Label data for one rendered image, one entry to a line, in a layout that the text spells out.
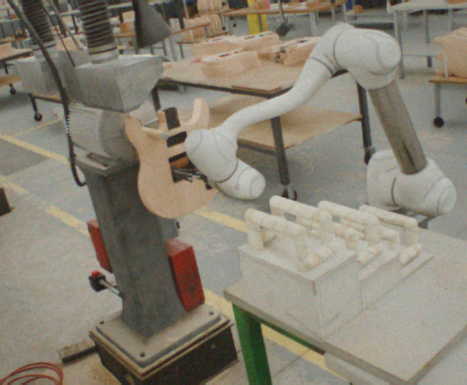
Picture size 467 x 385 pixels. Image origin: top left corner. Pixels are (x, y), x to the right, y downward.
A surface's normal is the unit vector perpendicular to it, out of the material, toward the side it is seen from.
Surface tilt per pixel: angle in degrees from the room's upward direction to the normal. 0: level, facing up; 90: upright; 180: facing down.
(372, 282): 90
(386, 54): 85
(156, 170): 88
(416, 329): 0
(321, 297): 90
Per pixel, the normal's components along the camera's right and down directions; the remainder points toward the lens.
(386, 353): -0.17, -0.91
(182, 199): 0.64, 0.17
